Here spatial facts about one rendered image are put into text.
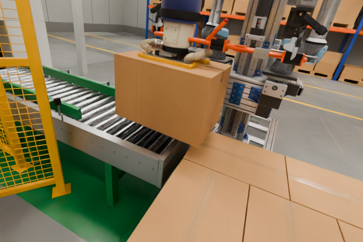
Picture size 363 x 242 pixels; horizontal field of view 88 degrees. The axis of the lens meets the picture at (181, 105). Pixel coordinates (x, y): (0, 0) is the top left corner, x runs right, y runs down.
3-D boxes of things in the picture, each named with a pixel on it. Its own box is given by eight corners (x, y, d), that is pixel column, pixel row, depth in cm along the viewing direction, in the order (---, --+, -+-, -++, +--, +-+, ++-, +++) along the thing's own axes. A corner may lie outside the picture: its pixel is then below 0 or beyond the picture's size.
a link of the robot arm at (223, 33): (216, 46, 144) (220, 27, 139) (207, 43, 155) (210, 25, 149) (229, 47, 150) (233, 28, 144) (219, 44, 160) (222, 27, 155)
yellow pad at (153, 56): (137, 56, 108) (137, 47, 106) (148, 54, 117) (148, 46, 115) (190, 69, 96) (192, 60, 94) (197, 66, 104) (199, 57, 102)
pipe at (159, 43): (140, 49, 109) (140, 39, 106) (163, 47, 129) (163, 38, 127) (193, 62, 96) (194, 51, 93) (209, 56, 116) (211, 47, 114)
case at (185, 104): (115, 114, 125) (113, 53, 109) (150, 96, 158) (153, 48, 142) (197, 148, 103) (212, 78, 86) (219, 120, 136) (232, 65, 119)
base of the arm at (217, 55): (210, 54, 165) (213, 43, 161) (227, 58, 159) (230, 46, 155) (204, 56, 153) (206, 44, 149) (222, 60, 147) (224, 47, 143)
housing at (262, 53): (251, 57, 91) (254, 47, 89) (253, 55, 96) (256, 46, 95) (267, 60, 88) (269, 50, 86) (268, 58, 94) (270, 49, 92)
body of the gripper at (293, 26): (281, 36, 89) (291, 7, 84) (302, 39, 86) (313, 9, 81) (281, 36, 83) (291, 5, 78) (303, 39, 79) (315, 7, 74)
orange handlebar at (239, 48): (137, 33, 117) (138, 27, 115) (163, 33, 142) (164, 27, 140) (306, 65, 82) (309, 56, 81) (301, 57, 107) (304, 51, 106)
